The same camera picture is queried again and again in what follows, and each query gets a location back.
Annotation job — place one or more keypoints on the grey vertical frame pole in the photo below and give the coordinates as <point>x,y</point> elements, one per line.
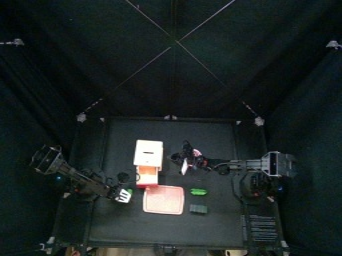
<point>173,66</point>

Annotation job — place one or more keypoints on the orange white small object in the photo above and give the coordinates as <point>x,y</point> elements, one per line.
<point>147,176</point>

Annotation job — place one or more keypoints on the black rectangular block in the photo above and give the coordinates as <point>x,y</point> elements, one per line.
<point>198,209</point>

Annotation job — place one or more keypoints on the white text label sticker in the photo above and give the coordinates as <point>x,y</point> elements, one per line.
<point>262,228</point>

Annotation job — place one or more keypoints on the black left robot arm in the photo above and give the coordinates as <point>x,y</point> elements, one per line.
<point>71,173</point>

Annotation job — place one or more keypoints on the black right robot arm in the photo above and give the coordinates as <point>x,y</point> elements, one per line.
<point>262,165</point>

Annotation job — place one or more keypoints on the beige plastic tray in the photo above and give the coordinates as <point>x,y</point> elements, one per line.
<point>163,199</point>

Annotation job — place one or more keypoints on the pale wooden toy cabinet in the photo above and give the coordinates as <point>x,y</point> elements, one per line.
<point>149,152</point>

